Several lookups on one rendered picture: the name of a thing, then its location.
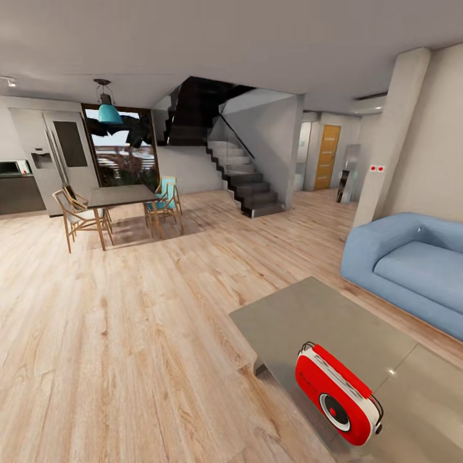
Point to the sofa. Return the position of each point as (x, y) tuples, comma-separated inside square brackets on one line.
[(413, 262)]

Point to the room light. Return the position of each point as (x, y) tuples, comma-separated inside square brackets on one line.
[(107, 113)]

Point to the fridge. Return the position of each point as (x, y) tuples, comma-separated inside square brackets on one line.
[(58, 151)]

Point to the radio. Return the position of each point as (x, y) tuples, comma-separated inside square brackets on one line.
[(343, 398)]

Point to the coffee table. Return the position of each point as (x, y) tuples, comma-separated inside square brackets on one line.
[(421, 392)]

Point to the breakfast table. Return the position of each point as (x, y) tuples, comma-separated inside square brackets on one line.
[(121, 195)]

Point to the standing mirror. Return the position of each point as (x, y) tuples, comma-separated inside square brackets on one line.
[(348, 174)]

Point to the fixed window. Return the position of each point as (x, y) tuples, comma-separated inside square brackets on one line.
[(124, 153)]

